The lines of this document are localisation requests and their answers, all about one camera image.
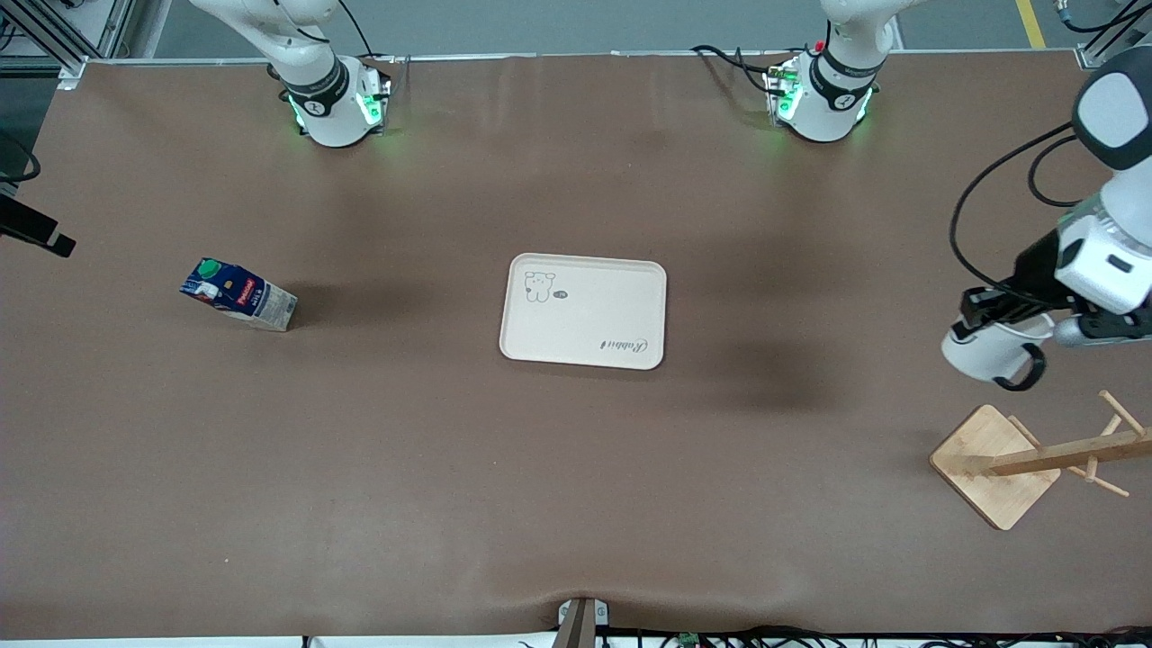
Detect white smiley mug black handle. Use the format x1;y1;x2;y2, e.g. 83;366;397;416
941;310;1050;392

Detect blue milk carton green cap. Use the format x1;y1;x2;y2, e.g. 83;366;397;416
179;257;299;333

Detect cream rabbit print tray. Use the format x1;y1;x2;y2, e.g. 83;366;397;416
499;253;668;371

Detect wooden mug rack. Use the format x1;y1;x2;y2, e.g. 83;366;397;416
929;390;1152;532

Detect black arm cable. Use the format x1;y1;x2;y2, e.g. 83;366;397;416
949;121;1094;302
1028;135;1083;209

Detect aluminium frame profile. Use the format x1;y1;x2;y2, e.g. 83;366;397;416
0;0;136;91
1053;0;1152;71

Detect black base cable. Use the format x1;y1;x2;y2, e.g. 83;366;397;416
337;0;401;68
691;43;784;95

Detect wooden camera post with bracket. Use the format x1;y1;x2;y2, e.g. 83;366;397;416
556;597;610;648

